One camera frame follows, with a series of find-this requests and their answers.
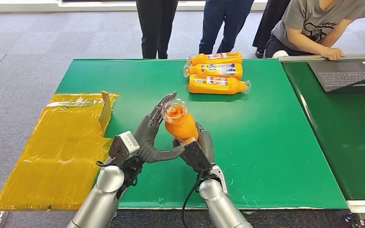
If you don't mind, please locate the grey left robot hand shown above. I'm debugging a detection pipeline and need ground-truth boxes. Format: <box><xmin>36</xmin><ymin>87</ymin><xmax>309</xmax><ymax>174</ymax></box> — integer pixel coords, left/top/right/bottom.
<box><xmin>133</xmin><ymin>91</ymin><xmax>186</xmax><ymax>164</ymax></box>

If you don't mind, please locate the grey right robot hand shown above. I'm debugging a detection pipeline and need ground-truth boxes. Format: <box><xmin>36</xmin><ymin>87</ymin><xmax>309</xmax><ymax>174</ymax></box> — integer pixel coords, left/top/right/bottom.
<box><xmin>172</xmin><ymin>122</ymin><xmax>216</xmax><ymax>167</ymax></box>

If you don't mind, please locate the orange plastic detergent bottle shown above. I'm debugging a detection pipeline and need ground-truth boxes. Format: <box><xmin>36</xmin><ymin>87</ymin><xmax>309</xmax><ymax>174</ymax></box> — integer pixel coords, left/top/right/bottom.
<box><xmin>187</xmin><ymin>51</ymin><xmax>243</xmax><ymax>66</ymax></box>
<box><xmin>183</xmin><ymin>63</ymin><xmax>243</xmax><ymax>80</ymax></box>
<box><xmin>161</xmin><ymin>98</ymin><xmax>200</xmax><ymax>144</ymax></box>
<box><xmin>188</xmin><ymin>74</ymin><xmax>252</xmax><ymax>95</ymax></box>

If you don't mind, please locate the yellow taped flat cardboard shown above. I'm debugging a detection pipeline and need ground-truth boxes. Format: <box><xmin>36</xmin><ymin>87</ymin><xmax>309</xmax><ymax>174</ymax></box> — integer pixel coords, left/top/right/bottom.
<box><xmin>0</xmin><ymin>91</ymin><xmax>120</xmax><ymax>211</ymax></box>

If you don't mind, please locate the person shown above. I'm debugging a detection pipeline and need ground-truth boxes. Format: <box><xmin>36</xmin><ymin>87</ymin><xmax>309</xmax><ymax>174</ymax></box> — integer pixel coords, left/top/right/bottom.
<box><xmin>199</xmin><ymin>0</ymin><xmax>255</xmax><ymax>55</ymax></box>
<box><xmin>252</xmin><ymin>0</ymin><xmax>292</xmax><ymax>59</ymax></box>
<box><xmin>136</xmin><ymin>0</ymin><xmax>179</xmax><ymax>60</ymax></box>
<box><xmin>264</xmin><ymin>0</ymin><xmax>365</xmax><ymax>61</ymax></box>

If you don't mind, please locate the dark grey laptop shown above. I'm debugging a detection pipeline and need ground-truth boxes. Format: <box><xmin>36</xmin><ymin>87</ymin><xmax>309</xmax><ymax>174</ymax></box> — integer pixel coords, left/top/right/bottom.
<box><xmin>307</xmin><ymin>59</ymin><xmax>365</xmax><ymax>94</ymax></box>

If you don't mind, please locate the person's hand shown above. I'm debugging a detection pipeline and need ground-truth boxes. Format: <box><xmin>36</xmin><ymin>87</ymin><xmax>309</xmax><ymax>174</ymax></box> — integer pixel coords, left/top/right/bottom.
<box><xmin>319</xmin><ymin>47</ymin><xmax>346</xmax><ymax>61</ymax></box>

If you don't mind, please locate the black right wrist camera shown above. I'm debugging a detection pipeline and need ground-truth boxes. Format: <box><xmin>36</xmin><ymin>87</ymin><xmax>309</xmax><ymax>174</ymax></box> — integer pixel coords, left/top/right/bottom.
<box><xmin>180</xmin><ymin>138</ymin><xmax>214</xmax><ymax>174</ymax></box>

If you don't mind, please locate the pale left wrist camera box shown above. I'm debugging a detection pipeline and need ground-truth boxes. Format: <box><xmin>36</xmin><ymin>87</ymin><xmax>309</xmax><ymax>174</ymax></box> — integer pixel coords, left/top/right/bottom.
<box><xmin>107</xmin><ymin>131</ymin><xmax>141</xmax><ymax>167</ymax></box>

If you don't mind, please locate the black camera cable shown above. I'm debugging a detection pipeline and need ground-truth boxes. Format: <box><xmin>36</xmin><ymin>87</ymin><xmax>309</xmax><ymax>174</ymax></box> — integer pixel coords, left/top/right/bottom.
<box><xmin>182</xmin><ymin>170</ymin><xmax>203</xmax><ymax>228</ymax></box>

